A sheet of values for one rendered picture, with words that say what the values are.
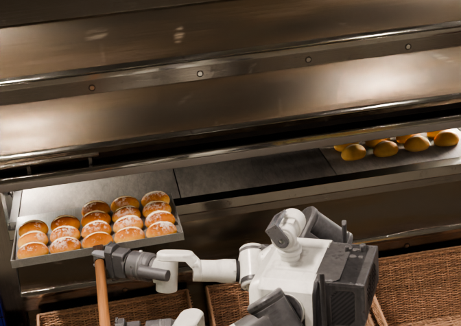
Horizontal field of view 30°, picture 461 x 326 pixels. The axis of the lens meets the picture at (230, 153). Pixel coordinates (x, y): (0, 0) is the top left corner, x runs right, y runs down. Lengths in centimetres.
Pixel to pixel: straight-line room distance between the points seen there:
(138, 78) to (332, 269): 105
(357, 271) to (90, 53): 118
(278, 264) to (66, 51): 107
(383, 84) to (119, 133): 93
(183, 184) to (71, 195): 42
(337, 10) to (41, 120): 105
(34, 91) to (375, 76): 116
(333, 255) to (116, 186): 125
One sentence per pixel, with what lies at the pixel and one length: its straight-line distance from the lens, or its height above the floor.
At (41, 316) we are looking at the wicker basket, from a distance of 320.
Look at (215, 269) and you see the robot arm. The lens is 259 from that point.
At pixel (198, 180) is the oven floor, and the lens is 323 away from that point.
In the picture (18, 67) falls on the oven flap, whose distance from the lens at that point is 285.
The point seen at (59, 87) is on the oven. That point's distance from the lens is 287.
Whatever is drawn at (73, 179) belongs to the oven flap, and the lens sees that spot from 283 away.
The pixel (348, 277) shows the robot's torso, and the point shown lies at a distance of 214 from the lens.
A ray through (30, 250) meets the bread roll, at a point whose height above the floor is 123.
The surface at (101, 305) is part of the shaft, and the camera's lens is 247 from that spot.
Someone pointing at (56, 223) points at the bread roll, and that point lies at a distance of 294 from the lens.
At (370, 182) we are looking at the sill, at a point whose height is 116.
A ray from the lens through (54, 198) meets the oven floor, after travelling 325.
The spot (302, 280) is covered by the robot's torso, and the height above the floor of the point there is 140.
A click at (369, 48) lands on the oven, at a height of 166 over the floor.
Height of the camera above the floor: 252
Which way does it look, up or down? 23 degrees down
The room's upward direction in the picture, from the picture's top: 5 degrees counter-clockwise
